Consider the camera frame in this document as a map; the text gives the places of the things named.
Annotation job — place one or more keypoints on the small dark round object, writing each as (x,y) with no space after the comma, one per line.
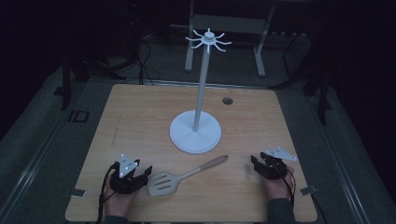
(227,100)

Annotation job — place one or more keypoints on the black tripod stand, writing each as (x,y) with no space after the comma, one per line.
(74,68)

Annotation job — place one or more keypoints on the white hook rack stand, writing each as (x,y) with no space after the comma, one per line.
(195,130)

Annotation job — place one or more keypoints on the metal table clamp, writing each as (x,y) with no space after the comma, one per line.
(77,193)
(308,190)

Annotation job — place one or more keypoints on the white metal desk frame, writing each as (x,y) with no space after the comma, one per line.
(230,25)

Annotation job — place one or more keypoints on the person's left hand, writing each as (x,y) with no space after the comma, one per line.
(118,203)

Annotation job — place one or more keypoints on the person's right hand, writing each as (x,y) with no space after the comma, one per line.
(278,188)

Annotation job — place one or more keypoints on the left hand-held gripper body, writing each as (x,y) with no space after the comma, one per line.
(124,183)

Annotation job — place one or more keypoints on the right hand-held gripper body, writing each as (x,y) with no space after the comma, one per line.
(274,168)

